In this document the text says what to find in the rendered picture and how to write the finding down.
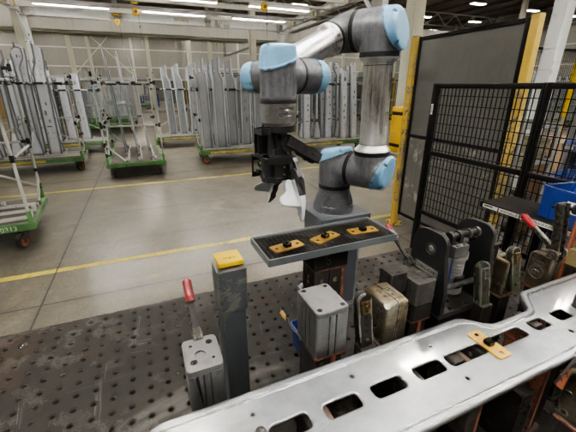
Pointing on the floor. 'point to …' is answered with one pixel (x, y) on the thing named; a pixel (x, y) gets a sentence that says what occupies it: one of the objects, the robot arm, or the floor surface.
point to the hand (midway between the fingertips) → (286, 211)
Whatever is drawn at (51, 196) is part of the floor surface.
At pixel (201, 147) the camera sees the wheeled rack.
